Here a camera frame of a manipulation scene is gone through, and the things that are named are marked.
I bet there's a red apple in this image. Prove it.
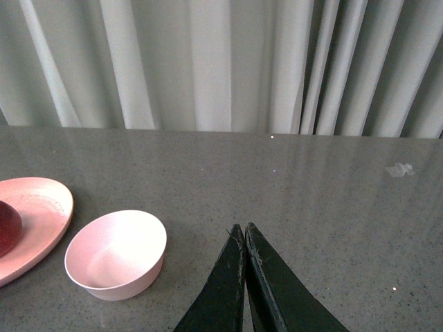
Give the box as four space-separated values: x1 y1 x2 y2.
0 201 22 257

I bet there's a pink plate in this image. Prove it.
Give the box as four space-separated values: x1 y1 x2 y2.
1 177 73 286

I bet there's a white curtain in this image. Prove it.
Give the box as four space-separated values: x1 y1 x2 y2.
1 1 442 138

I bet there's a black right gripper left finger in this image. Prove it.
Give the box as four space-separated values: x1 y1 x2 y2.
174 224 246 331

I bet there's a pink bowl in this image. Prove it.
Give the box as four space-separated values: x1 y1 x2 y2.
64 210 167 301

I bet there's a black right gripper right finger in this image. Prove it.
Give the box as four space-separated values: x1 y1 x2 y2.
245 223 347 331

